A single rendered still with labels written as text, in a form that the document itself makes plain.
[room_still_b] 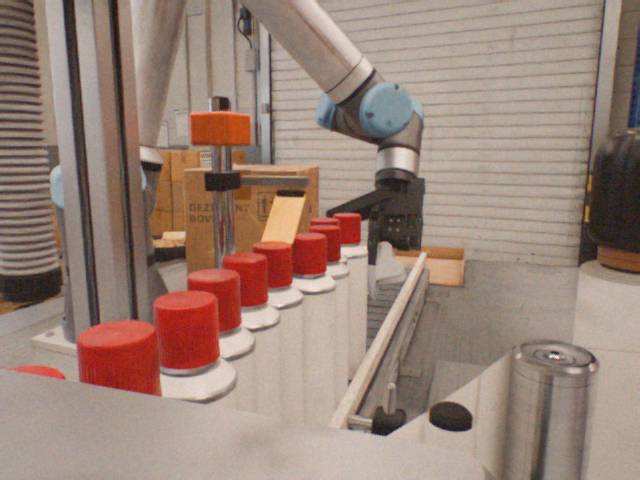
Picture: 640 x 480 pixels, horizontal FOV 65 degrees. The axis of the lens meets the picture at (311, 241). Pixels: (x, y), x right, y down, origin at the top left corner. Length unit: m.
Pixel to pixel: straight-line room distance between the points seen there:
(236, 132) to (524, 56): 4.33
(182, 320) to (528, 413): 0.17
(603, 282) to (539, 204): 4.23
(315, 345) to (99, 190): 0.22
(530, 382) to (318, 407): 0.27
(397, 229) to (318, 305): 0.40
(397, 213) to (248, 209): 0.34
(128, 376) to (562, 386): 0.19
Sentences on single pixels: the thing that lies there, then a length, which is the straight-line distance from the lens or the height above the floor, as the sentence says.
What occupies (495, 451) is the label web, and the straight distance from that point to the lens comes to 0.29.
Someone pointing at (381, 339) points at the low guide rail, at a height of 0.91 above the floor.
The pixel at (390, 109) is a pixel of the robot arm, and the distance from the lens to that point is 0.73.
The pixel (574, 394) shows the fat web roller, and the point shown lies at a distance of 0.26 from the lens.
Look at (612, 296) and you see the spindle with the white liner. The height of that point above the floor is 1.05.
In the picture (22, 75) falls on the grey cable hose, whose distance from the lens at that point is 0.33.
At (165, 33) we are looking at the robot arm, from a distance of 0.83.
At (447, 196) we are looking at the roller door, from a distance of 4.78.
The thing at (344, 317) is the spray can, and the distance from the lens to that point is 0.51.
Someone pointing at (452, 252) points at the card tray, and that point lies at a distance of 1.56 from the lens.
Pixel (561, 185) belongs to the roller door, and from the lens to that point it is 4.67.
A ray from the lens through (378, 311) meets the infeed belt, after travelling 0.90.
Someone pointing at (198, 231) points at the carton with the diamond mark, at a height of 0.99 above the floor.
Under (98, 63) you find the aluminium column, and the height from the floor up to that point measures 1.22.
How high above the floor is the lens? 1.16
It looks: 11 degrees down
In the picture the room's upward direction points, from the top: straight up
